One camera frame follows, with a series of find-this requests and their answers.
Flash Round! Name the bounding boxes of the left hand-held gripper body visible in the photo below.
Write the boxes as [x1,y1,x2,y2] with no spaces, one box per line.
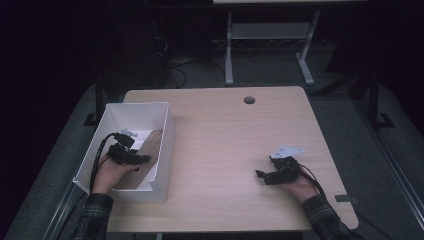
[105,128,144,166]

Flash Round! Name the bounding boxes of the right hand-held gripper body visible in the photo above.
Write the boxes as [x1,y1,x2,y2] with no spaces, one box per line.
[268,144,305,186]

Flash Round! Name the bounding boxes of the white box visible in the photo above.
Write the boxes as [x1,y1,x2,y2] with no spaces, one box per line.
[72,101,177,204]

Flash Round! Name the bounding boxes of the person's right hand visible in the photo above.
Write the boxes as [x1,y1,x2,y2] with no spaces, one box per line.
[281,175,320,204]

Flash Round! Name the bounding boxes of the person's left hand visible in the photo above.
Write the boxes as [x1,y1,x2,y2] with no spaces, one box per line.
[90,154,138,196]

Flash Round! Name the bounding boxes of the grey tape strip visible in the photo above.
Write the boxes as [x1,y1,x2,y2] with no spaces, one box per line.
[334,194,361,205]

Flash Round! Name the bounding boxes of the black metal frame post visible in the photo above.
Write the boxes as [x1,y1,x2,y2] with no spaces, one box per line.
[365,66,396,130]
[83,59,108,127]

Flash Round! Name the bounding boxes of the black floor cables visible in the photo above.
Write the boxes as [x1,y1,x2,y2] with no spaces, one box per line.
[153,34,228,90]

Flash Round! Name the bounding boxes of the aluminium floor rail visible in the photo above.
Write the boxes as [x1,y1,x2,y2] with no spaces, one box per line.
[353,99,424,232]
[41,181,86,240]

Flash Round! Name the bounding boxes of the white metal desk frame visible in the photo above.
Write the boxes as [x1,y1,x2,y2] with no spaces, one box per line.
[224,9,322,87]

